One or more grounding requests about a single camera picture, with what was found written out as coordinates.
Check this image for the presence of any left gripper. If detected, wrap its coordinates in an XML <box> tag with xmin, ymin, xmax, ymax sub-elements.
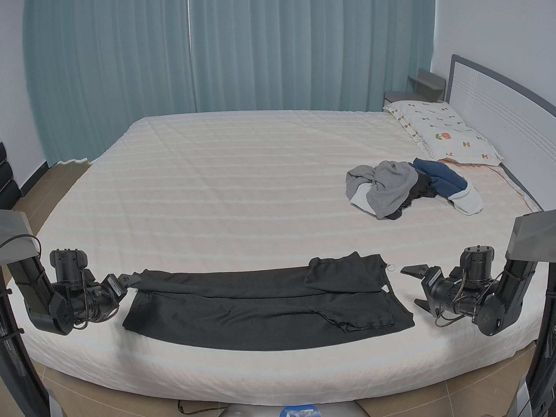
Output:
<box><xmin>101</xmin><ymin>273</ymin><xmax>143</xmax><ymax>305</ymax></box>

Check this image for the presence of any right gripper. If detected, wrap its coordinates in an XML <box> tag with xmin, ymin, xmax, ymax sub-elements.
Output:
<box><xmin>400</xmin><ymin>264</ymin><xmax>467</xmax><ymax>318</ymax></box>

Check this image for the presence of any black T-shirt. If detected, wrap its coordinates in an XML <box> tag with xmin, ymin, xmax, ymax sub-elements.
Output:
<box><xmin>122</xmin><ymin>252</ymin><xmax>415</xmax><ymax>352</ymax></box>

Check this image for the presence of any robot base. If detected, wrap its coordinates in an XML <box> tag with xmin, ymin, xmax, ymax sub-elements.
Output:
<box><xmin>222</xmin><ymin>402</ymin><xmax>370</xmax><ymax>417</ymax></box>

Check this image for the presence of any pile of clothes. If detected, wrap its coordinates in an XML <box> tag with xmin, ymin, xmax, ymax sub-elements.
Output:
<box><xmin>345</xmin><ymin>158</ymin><xmax>484</xmax><ymax>221</ymax></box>

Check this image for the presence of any bed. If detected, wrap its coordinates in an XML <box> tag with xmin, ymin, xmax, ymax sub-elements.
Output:
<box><xmin>19</xmin><ymin>54</ymin><xmax>556</xmax><ymax>405</ymax></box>

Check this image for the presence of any white printed pillow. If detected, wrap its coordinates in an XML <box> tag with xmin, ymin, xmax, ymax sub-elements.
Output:
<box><xmin>382</xmin><ymin>99</ymin><xmax>504</xmax><ymax>166</ymax></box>

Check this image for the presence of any grey bedside table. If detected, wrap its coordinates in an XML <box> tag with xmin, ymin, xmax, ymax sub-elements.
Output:
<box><xmin>383</xmin><ymin>69</ymin><xmax>447</xmax><ymax>103</ymax></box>

